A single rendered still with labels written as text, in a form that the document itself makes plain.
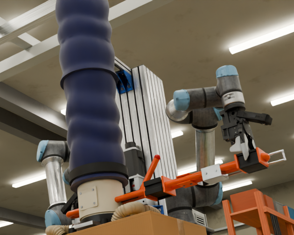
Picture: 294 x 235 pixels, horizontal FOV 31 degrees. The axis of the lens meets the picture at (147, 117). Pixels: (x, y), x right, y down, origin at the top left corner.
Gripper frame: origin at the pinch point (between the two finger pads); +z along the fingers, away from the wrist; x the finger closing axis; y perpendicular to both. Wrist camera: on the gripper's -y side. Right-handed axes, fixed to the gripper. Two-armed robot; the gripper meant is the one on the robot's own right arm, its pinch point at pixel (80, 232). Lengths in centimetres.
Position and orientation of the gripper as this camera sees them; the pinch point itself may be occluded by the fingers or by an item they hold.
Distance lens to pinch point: 239.6
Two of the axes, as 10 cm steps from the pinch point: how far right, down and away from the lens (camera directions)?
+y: 8.5, -3.2, -4.2
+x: 5.1, 2.9, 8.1
